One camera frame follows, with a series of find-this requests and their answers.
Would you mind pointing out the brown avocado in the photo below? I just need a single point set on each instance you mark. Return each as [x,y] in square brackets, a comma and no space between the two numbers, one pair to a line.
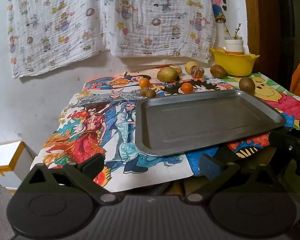
[218,71]

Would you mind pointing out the brown kiwi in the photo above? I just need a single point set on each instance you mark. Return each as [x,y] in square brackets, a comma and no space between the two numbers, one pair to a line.
[247,83]

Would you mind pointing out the white printed muslin cloth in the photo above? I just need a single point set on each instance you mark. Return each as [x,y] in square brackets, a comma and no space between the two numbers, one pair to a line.
[52,30]
[160,17]

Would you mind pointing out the cartoon wall poster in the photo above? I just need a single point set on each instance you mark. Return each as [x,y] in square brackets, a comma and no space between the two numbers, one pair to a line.
[218,10]

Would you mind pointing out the dry twig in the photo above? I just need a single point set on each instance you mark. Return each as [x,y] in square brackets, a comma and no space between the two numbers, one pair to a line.
[237,31]

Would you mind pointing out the white card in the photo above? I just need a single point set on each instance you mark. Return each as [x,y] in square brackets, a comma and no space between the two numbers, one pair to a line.
[246,50]

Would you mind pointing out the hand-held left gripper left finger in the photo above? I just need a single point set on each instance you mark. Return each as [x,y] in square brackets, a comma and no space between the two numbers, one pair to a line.
[92,165]

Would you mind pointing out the yellow scalloped bowl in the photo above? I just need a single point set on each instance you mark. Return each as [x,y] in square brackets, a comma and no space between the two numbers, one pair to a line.
[233,65]

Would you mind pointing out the small orange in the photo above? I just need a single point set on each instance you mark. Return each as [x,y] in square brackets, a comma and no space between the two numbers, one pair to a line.
[144,82]
[187,87]

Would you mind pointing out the striped tan melon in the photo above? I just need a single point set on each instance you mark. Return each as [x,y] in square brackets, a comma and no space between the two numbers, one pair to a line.
[178,68]

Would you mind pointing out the wooden door frame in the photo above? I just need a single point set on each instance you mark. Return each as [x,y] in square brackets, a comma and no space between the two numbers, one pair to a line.
[257,17]

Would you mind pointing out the green mango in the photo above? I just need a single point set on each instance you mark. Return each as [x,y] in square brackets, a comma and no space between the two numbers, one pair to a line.
[167,75]

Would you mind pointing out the white box with yellow tape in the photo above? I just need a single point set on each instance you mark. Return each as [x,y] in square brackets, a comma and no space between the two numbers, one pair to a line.
[7,165]

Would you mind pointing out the metal baking tray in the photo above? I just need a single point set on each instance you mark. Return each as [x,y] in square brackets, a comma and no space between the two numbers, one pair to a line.
[202,125]

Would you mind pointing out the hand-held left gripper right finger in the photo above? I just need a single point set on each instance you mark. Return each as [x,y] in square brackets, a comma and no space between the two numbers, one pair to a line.
[210,168]

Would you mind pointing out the yellow lemon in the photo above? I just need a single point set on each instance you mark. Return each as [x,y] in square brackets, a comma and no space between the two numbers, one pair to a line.
[190,65]

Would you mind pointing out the purple brown round fruit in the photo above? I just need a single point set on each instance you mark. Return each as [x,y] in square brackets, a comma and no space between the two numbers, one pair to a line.
[197,72]

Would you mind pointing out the white and orange jar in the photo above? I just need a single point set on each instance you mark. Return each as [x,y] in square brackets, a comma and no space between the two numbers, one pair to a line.
[233,45]

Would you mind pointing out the small brown longan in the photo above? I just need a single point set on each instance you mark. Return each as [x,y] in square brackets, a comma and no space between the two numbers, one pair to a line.
[151,93]
[142,91]

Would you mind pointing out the phoenix and swordsman drawing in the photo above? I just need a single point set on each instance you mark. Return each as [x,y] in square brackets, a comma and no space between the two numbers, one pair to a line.
[90,130]

